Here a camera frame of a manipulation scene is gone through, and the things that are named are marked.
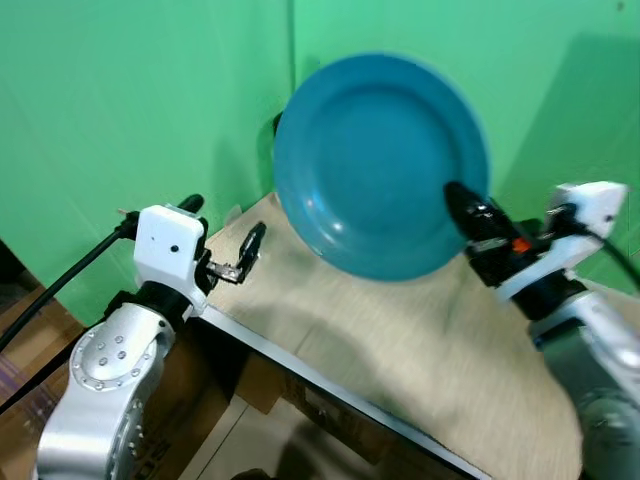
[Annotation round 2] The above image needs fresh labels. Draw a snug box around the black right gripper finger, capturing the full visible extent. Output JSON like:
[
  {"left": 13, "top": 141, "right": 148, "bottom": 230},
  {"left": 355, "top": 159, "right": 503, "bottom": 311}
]
[{"left": 444, "top": 180, "right": 513, "bottom": 252}]

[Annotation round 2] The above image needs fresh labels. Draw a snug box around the blue round plate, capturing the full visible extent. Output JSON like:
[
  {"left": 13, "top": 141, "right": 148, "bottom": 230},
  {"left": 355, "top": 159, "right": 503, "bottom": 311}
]
[{"left": 272, "top": 52, "right": 491, "bottom": 282}]

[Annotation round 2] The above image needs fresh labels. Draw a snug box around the plain brown cardboard box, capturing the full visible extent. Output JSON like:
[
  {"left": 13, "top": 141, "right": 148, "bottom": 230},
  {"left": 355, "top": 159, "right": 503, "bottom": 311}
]
[{"left": 235, "top": 350, "right": 411, "bottom": 466}]

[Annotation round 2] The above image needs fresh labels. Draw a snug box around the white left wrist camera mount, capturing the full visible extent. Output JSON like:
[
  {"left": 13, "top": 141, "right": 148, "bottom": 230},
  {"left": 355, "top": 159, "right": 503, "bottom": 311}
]
[{"left": 133, "top": 204, "right": 213, "bottom": 294}]

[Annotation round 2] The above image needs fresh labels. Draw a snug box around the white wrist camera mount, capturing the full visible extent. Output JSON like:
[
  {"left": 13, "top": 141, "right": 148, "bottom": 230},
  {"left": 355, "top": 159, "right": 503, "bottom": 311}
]
[
  {"left": 133, "top": 204, "right": 213, "bottom": 294},
  {"left": 495, "top": 181, "right": 630, "bottom": 303}
]

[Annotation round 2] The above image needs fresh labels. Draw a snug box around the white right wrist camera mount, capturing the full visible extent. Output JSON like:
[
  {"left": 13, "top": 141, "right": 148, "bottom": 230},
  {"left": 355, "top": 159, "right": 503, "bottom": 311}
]
[{"left": 495, "top": 181, "right": 630, "bottom": 303}]

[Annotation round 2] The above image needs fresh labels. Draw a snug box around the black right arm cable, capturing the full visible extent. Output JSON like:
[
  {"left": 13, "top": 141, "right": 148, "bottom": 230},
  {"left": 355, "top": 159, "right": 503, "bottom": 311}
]
[{"left": 572, "top": 222, "right": 640, "bottom": 293}]

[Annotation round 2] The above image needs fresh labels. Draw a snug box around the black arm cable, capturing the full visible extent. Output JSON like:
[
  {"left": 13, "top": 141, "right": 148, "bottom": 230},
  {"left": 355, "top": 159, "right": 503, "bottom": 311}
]
[
  {"left": 572, "top": 222, "right": 640, "bottom": 293},
  {"left": 0, "top": 217, "right": 141, "bottom": 353}
]

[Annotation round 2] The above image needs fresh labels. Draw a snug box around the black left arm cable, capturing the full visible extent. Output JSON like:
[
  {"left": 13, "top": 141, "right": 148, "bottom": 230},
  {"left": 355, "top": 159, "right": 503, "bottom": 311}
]
[{"left": 0, "top": 217, "right": 141, "bottom": 353}]

